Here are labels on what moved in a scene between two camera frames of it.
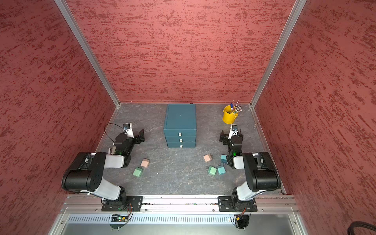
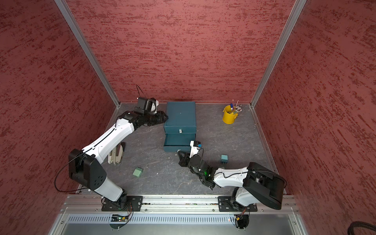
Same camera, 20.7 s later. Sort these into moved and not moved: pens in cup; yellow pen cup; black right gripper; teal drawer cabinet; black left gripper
Moved: teal drawer cabinet; black left gripper; black right gripper
Not moved: pens in cup; yellow pen cup
